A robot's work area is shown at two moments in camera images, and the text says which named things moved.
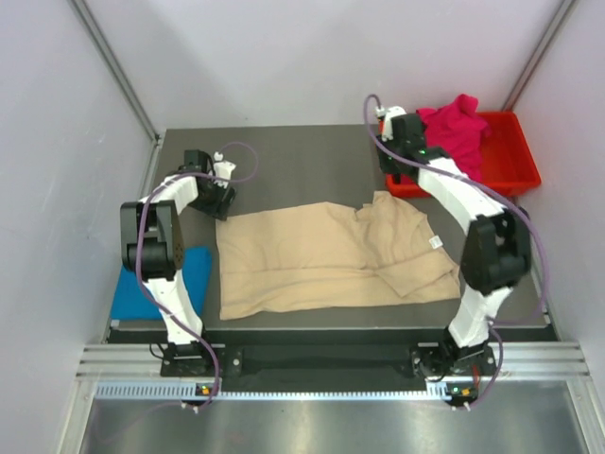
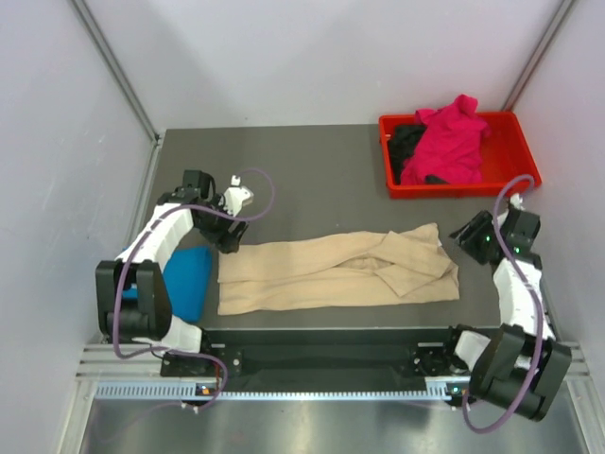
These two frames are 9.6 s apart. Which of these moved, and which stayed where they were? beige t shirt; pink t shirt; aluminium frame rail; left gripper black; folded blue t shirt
Moved: left gripper black; beige t shirt
Stayed: folded blue t shirt; pink t shirt; aluminium frame rail
